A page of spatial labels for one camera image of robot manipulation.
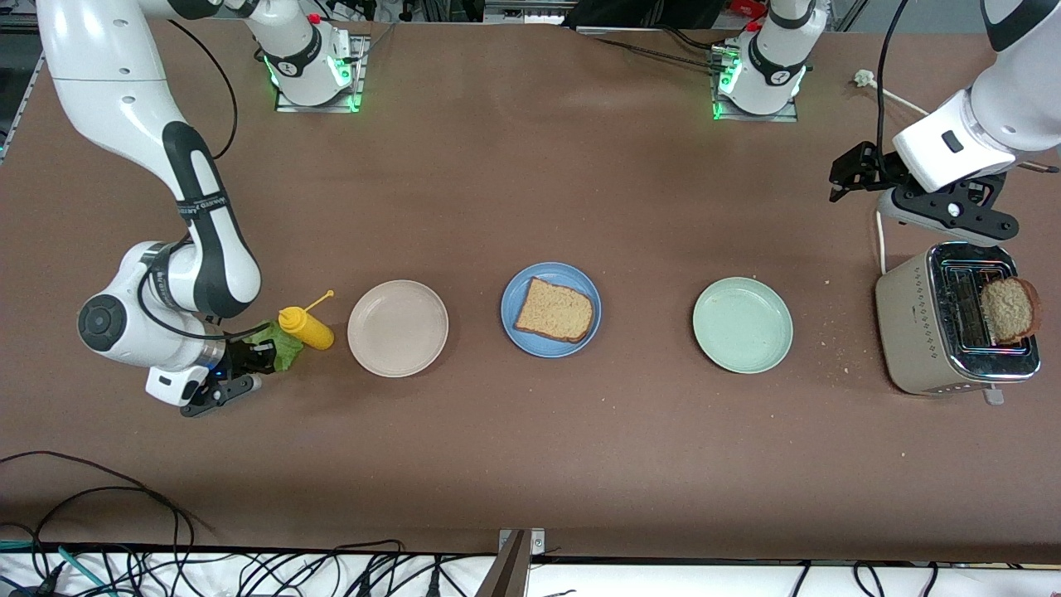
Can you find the black camera bracket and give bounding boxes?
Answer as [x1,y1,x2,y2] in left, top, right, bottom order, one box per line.
[180,375,250,418]
[895,170,1020,241]

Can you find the beige round plate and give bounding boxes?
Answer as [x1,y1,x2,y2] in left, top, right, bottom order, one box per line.
[347,279,450,379]

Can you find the black right camera bracket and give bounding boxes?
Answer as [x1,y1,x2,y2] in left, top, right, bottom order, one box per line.
[180,375,250,418]

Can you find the black base cable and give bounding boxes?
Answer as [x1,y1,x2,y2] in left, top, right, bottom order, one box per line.
[580,23,730,74]

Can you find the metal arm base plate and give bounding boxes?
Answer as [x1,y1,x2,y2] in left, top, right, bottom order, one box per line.
[709,41,801,123]
[274,33,370,114]

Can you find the black left camera bracket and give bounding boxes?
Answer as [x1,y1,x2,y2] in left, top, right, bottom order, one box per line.
[895,170,1020,241]

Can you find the silver metal frame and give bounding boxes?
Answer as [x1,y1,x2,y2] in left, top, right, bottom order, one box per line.
[483,0,577,26]

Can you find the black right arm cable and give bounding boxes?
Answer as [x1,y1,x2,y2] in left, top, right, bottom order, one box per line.
[137,18,240,342]

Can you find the blue round plate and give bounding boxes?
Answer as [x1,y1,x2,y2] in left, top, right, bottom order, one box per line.
[500,262,603,359]

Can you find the green lettuce leaf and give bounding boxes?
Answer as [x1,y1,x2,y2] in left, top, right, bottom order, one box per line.
[247,320,305,374]

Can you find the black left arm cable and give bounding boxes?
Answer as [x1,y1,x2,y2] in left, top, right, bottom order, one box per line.
[874,0,913,167]

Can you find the white power cord plug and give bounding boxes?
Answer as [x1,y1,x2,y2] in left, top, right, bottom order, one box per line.
[855,70,929,274]

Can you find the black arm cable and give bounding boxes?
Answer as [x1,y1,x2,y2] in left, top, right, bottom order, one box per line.
[874,0,913,167]
[137,18,240,342]

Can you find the brown bread slice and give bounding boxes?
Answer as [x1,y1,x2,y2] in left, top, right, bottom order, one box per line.
[512,277,595,344]
[981,278,1043,346]

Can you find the beige silver toaster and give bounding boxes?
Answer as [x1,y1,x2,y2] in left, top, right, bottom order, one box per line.
[874,241,1043,405]

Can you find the teal cable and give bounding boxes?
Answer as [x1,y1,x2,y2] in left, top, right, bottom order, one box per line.
[0,541,113,597]

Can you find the aluminium profile bar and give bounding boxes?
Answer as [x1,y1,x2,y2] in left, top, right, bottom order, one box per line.
[474,531,531,597]

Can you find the yellow mustard squeeze bottle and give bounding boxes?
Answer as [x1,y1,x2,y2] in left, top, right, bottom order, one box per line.
[278,289,336,352]

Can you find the light green round plate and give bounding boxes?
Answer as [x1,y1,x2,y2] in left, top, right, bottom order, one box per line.
[692,276,795,375]

